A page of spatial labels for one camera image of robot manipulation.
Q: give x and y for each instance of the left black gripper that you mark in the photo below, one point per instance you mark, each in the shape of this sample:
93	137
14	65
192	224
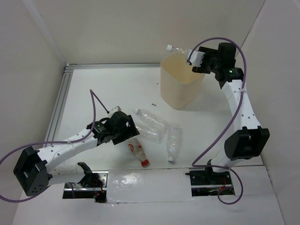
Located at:
130	131

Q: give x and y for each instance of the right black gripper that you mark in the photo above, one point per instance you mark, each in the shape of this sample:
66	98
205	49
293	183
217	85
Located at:
208	52

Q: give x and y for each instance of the red cap labelled bottle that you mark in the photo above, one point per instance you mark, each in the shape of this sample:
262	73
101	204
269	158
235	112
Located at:
137	151

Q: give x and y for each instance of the clear bottle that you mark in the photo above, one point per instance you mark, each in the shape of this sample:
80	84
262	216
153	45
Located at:
178	51
149	133
152	120

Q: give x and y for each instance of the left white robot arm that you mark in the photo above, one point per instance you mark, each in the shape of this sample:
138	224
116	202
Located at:
34	167

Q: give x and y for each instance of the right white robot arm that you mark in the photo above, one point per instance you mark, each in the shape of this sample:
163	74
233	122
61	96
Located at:
249	137

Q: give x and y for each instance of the beige plastic bin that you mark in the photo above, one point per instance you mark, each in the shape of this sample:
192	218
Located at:
179	85

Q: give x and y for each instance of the clear bottle pointing down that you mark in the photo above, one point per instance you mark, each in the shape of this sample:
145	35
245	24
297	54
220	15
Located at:
173	142

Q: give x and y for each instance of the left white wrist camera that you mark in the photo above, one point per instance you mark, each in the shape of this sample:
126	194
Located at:
115	109

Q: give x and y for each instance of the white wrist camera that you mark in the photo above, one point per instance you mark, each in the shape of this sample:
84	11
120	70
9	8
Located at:
115	109
195	59

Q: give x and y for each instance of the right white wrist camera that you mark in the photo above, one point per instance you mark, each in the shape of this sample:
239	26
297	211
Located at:
195	59

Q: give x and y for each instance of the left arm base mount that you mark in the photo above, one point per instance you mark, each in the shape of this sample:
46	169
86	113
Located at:
96	188

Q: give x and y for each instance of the aluminium frame rail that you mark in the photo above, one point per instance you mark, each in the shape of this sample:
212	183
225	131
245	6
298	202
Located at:
92	89

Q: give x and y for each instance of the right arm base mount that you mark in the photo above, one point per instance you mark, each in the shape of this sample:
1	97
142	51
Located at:
205	182

